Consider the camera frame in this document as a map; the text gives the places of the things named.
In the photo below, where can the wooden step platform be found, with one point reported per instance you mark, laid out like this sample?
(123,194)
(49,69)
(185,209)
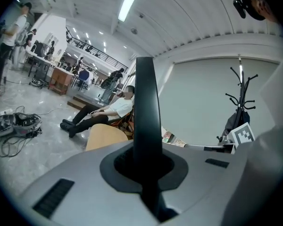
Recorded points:
(82,101)

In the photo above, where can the brown wooden cabinet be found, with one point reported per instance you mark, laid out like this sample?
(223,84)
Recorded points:
(60,79)

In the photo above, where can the narrow grey roller blind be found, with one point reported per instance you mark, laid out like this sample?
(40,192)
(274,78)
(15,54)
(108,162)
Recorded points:
(198,98)

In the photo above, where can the black mezzanine railing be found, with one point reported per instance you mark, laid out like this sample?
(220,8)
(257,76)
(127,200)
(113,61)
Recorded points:
(94,52)

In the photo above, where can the black head-worn camera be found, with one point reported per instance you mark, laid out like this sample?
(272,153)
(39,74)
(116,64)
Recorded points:
(240,7)

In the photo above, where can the black and orange chair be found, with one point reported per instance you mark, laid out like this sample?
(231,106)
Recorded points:
(126,121)

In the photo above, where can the black open backpack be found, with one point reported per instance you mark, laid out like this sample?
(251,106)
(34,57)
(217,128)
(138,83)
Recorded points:
(0,125)

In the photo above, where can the light wooden table top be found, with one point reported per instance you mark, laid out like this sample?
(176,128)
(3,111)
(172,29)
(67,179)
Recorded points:
(103,135)

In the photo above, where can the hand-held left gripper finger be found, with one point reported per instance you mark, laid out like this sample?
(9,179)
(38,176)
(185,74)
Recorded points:
(146,102)

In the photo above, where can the wide grey roller blind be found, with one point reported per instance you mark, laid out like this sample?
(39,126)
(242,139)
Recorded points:
(259,83)

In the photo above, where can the blue office chair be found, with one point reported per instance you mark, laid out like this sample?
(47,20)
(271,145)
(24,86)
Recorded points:
(83,76)

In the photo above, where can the dark hanging bag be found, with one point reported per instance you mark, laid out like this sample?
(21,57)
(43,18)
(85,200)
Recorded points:
(233,122)

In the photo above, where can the stack of magazines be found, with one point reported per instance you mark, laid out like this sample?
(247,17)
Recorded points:
(169,138)

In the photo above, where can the grey open backpack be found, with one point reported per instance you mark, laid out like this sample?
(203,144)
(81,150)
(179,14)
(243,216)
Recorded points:
(26,123)

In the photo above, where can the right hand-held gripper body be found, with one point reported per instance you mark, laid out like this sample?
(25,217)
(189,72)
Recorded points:
(243,135)

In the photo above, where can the black coat rack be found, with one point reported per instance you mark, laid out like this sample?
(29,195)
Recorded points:
(241,91)

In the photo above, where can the white desk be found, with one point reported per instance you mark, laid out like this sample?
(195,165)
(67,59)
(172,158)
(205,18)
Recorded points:
(37,60)

